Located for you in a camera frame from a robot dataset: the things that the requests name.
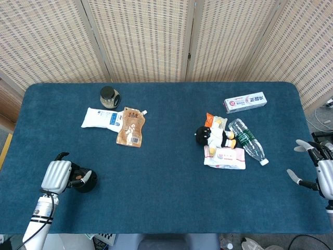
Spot black box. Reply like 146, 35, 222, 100
311, 131, 333, 144

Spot woven bamboo folding screen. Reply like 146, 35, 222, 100
0, 0, 333, 123

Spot white floor cables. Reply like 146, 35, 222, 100
306, 106, 333, 131

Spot clear bottle green label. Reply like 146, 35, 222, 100
228, 118, 270, 166

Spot brown spout pouch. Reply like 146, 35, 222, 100
116, 106, 148, 148

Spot black round lidded container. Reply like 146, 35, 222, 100
68, 162, 98, 194

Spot pink white wet wipes pack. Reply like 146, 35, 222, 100
203, 145, 247, 170

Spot black white checkerboard sheet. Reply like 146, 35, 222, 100
93, 233, 117, 247

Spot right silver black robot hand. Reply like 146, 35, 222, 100
286, 139, 333, 201

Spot black floor cable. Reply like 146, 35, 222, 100
288, 234, 331, 250

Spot orange snack packet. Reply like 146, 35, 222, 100
204, 112, 228, 131

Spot white red toothpaste box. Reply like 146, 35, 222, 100
224, 91, 268, 114

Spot white sneaker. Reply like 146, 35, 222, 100
241, 237, 263, 250

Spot blue felt table cover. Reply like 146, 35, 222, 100
0, 82, 330, 235

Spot glass jar with black lid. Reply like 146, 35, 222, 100
99, 86, 122, 109

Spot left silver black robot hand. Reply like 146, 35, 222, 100
41, 152, 92, 195

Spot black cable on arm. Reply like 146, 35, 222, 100
15, 189, 55, 250

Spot plush doll with black head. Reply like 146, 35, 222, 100
195, 126, 238, 157

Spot white plastic pouch blue print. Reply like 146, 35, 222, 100
81, 107, 125, 133

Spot clear bottle white cap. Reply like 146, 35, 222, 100
220, 234, 235, 250

